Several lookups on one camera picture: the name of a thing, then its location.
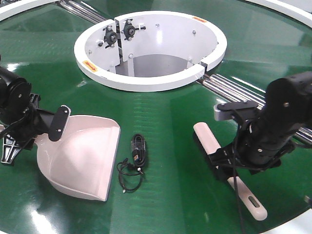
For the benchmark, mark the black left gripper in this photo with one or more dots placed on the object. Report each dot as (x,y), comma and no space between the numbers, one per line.
(21,134)

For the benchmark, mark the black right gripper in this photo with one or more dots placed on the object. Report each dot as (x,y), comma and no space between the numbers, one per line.
(259,144)

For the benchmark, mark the beige plastic dustpan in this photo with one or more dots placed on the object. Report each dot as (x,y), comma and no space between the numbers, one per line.
(80,164)

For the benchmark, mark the beige hand broom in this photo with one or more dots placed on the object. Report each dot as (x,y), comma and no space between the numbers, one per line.
(210,145)

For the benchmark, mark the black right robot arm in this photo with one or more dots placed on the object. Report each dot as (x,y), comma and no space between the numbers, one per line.
(291,95)

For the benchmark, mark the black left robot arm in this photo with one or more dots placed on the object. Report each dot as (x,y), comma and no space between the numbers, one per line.
(15,94)

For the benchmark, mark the green circular conveyor belt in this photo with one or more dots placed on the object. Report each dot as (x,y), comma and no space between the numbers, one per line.
(179,194)

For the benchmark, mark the white outer conveyor rim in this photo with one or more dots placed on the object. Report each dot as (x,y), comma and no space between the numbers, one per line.
(301,12)

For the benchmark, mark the steel transfer rollers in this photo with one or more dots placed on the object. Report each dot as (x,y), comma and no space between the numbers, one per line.
(233,89)
(82,10)

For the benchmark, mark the left black bearing unit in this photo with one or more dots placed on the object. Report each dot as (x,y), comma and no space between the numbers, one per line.
(110,38)

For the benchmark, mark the black bearing unit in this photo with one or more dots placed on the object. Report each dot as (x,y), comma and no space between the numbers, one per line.
(110,38)
(129,30)

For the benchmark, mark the right black bearing unit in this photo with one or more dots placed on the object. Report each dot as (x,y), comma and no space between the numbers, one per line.
(129,30)

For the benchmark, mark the far steel transfer rollers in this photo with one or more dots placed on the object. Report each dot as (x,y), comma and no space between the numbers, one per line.
(82,10)

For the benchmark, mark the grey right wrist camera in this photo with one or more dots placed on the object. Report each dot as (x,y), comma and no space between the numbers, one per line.
(246,109)

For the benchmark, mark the white inner ring guard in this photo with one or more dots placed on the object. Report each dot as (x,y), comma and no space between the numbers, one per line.
(176,49)

